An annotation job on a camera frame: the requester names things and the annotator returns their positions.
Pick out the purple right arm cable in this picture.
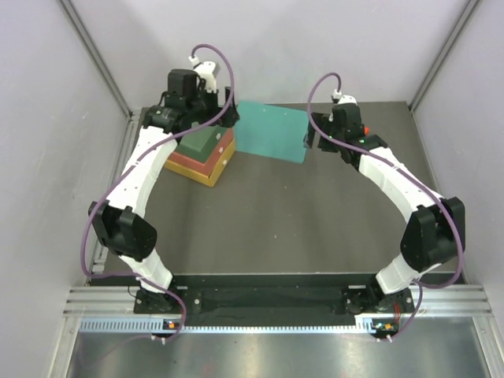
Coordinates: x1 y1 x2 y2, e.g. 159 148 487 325
306 72 468 342

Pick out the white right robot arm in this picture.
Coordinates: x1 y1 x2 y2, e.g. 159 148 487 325
304 102 465 314

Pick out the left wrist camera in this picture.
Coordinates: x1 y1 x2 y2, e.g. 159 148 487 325
188 56 221 93

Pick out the red drawer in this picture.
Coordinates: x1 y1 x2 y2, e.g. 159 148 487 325
208 129 234 174

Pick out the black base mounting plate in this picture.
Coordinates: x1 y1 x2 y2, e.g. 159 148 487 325
133 283 417 316

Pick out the green top drawer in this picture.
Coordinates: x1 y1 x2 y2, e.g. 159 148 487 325
202 128 233 163

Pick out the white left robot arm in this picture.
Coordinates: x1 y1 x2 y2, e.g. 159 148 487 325
88 61 239 313

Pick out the teal mat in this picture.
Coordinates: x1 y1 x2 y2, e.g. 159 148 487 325
233 101 309 164

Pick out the aluminium front rail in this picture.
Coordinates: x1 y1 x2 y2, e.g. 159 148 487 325
63 284 492 336

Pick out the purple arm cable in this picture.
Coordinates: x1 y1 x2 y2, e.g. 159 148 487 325
80 43 237 343
306 72 468 342

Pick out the yellow bottom drawer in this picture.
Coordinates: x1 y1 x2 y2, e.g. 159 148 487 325
209 139 236 187

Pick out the three-tier drawer organizer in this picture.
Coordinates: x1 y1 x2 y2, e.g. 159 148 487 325
164 126 236 187

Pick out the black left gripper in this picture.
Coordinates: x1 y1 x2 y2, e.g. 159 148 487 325
187 84 239 128

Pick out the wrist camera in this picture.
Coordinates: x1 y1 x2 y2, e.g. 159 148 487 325
332 89 358 105
188 56 221 93

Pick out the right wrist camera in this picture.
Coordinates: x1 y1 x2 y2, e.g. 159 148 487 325
332 89 358 105

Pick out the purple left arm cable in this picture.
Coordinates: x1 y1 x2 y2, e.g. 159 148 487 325
80 43 237 343

